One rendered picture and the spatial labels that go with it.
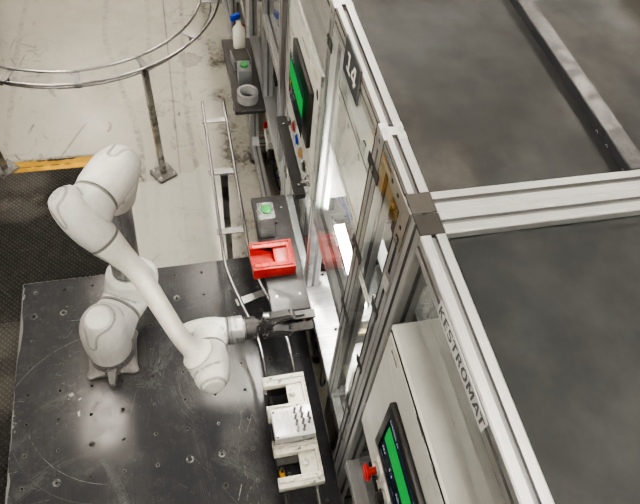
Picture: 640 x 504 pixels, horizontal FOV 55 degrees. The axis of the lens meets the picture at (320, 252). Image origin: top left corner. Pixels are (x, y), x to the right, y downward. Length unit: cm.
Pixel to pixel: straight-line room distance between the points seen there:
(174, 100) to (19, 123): 97
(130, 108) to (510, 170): 343
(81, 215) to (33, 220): 206
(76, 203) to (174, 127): 247
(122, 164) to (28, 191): 215
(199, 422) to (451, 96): 146
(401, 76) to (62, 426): 166
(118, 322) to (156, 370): 27
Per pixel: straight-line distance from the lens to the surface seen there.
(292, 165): 200
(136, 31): 502
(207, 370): 187
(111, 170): 183
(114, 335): 221
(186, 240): 355
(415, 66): 136
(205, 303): 250
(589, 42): 158
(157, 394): 234
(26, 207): 388
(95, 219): 177
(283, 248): 230
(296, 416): 199
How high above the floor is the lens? 280
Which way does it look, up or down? 53 degrees down
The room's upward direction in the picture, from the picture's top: 7 degrees clockwise
